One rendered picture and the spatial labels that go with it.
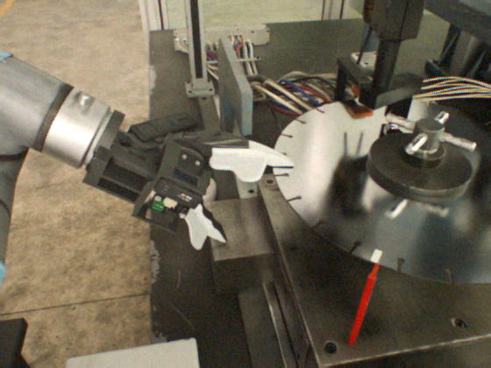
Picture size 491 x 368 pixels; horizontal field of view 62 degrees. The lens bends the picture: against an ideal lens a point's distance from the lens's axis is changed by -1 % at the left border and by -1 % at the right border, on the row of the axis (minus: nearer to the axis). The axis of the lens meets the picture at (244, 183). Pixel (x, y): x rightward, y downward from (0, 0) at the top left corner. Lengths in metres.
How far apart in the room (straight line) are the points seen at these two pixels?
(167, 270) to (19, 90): 0.33
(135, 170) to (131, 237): 1.32
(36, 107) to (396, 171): 0.37
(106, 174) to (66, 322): 1.18
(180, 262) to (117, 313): 0.91
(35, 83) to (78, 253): 1.36
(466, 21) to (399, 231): 0.44
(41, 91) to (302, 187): 0.27
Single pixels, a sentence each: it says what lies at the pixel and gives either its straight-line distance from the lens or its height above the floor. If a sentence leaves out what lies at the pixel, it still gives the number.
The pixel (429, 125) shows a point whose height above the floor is 1.00.
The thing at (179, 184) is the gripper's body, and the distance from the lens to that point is 0.42.
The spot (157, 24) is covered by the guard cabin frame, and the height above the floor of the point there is 0.77.
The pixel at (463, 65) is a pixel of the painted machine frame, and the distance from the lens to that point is 1.21.
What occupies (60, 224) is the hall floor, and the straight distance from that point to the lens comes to 1.91.
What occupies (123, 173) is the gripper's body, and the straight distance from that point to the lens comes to 0.43.
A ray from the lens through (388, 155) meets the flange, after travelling 0.49.
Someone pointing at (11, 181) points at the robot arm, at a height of 0.96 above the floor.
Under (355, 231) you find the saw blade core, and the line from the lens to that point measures 0.40.
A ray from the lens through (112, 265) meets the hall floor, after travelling 1.67.
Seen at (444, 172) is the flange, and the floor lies 0.96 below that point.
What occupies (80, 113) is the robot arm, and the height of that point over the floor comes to 1.03.
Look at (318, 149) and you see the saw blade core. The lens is 0.50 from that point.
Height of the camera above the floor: 1.23
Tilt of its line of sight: 39 degrees down
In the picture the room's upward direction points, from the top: straight up
